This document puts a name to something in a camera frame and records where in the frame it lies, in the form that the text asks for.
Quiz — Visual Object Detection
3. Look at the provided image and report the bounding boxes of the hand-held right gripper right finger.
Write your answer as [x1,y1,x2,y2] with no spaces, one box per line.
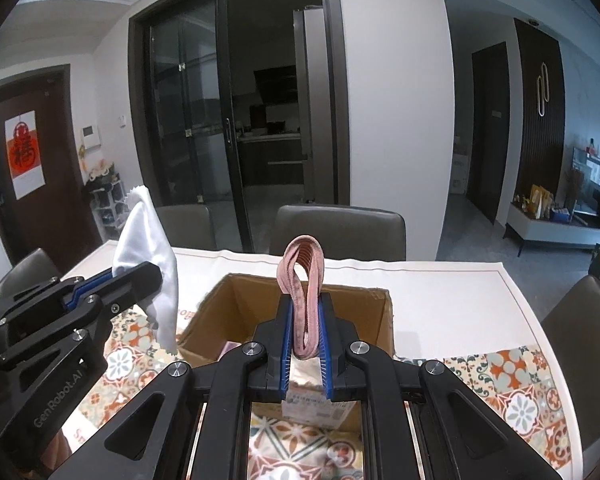
[318,293,563,480]

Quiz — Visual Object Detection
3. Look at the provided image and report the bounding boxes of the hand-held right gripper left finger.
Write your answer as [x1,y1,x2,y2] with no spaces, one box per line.
[47,293,294,480]

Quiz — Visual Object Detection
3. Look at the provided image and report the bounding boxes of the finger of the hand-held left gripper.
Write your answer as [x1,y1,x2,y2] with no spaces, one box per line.
[75,261,162,313]
[55,269,115,306]

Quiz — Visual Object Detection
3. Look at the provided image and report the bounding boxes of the brown cardboard box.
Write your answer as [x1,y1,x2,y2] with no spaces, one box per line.
[177,272,397,432]

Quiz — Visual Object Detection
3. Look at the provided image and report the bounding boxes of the pink printed cloth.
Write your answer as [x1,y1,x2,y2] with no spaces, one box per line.
[217,340,247,362]

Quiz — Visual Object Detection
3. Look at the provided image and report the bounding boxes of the white cloth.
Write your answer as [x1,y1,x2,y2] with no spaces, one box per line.
[111,184,179,357]

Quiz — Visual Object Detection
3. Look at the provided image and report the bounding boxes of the pink hair band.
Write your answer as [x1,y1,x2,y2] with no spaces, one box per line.
[278,234,327,361]

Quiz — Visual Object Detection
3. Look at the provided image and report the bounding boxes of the grey dining chair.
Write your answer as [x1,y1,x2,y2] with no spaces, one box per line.
[155,203,214,251]
[540,275,600,457]
[269,204,407,262]
[0,248,64,299]

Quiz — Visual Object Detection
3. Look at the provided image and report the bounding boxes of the shoe rack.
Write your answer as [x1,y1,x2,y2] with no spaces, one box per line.
[82,160,132,242]

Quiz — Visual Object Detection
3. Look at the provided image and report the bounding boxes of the dark wooden entrance door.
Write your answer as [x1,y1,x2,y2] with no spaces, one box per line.
[0,64,103,268]

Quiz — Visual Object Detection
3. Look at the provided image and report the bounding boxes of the white table cover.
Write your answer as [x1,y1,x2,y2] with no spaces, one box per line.
[55,241,600,480]

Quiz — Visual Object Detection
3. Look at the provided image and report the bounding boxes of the red and white door poster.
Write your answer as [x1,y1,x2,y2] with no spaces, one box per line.
[4,114,46,199]

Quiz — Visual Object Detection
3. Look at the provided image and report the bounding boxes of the dark glass sliding door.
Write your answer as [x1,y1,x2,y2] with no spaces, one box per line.
[129,0,352,257]

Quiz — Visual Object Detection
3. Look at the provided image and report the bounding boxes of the colourful patterned table runner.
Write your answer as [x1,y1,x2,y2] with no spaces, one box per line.
[77,305,573,480]

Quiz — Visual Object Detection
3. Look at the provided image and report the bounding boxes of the white television cabinet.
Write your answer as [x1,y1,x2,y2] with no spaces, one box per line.
[503,199,600,257]

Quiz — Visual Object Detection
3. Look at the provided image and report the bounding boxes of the television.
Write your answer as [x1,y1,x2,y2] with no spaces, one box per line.
[572,147,600,212]

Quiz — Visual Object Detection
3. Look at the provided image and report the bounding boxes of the gold clip wall ornament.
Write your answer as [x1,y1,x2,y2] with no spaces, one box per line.
[534,62,552,119]

